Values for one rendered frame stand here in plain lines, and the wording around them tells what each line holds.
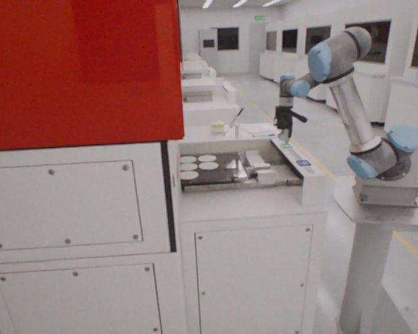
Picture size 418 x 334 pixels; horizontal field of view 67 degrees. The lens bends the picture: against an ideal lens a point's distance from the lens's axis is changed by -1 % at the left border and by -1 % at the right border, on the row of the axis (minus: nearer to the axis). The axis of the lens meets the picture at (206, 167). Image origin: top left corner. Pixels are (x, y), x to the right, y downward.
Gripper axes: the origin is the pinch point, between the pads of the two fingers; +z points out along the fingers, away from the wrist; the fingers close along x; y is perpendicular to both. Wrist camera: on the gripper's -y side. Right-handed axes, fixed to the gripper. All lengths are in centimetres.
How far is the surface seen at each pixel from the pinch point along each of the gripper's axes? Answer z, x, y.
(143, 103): -36, 66, 65
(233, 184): 13.5, 19.0, 32.2
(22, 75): -45, 66, 97
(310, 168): 2.4, 31.5, -0.7
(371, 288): 62, 44, -31
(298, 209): 16.1, 42.3, 7.7
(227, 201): 16, 32, 37
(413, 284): 98, 8, -86
